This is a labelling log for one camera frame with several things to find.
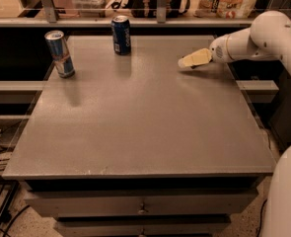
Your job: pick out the red bull can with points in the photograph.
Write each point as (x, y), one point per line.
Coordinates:
(60, 53)

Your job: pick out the blue pepsi can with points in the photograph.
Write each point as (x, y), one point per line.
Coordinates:
(121, 35)

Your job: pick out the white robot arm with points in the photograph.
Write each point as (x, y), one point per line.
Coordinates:
(267, 38)

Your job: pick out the grey drawer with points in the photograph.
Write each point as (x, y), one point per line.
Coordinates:
(142, 226)
(139, 203)

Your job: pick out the lower grey drawer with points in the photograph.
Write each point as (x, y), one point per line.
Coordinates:
(142, 226)

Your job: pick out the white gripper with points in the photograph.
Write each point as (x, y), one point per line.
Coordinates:
(218, 51)

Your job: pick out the upper grey drawer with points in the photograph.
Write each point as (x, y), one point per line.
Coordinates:
(139, 203)

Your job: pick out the black bag on shelf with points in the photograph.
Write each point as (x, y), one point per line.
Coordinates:
(149, 8)

